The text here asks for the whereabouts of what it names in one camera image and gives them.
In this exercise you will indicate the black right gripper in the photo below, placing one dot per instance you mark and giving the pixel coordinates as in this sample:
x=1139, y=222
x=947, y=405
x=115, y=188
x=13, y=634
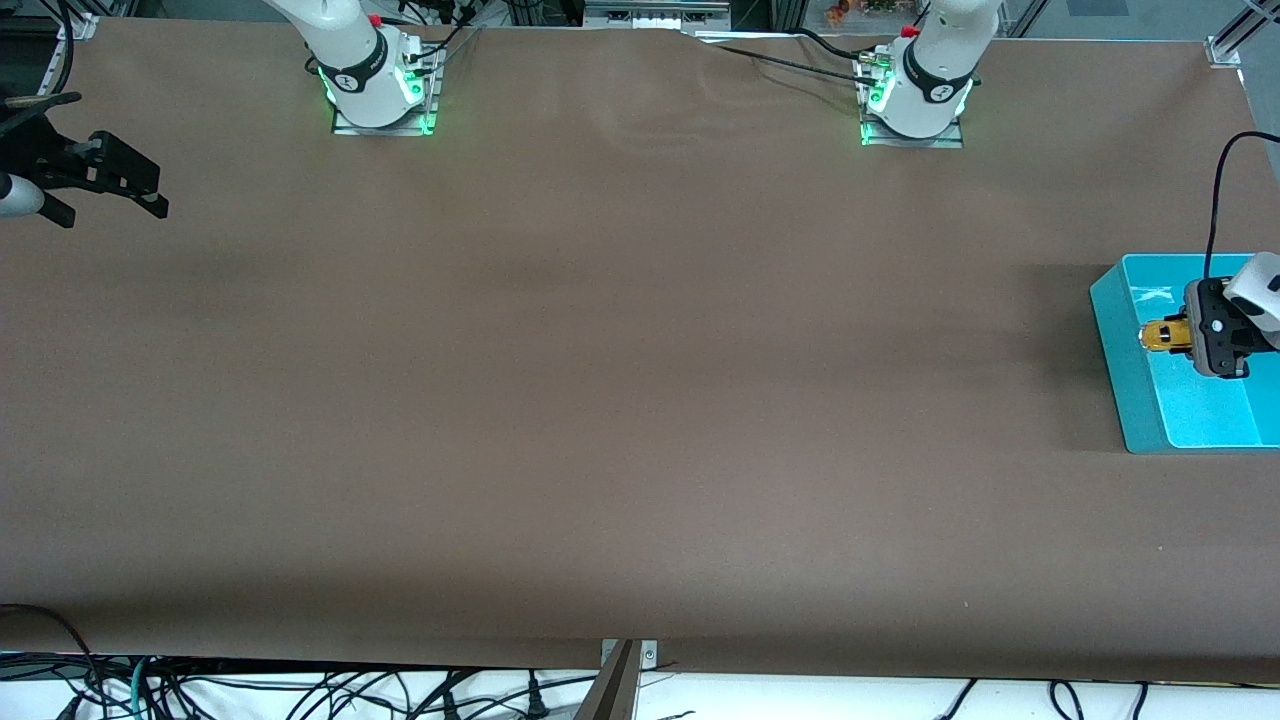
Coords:
x=40, y=158

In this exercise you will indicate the yellow beetle toy car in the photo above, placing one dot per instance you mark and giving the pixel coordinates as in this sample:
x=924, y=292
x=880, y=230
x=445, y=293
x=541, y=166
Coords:
x=1152, y=337

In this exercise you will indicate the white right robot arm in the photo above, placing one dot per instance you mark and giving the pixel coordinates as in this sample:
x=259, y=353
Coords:
x=360, y=80

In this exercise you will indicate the turquoise plastic bin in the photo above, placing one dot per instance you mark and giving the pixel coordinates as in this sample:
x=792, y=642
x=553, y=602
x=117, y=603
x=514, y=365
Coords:
x=1200, y=410

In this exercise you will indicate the brown table cover sheet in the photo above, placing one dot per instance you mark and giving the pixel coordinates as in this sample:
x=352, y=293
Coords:
x=640, y=400

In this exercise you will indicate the grey equipment box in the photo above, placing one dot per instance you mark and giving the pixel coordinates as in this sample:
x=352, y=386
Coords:
x=655, y=15

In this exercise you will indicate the dark metal pole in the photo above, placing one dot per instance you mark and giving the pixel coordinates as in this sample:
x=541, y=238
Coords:
x=610, y=695

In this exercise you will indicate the metal table corner bracket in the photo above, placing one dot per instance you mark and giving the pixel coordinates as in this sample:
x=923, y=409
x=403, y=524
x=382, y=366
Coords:
x=1222, y=52
x=78, y=27

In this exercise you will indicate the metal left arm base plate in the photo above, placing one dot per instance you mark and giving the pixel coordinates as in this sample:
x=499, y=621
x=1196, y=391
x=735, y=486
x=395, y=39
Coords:
x=915, y=143

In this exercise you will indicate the small metal table bracket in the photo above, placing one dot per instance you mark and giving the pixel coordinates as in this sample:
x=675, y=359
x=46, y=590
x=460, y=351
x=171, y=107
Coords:
x=650, y=655

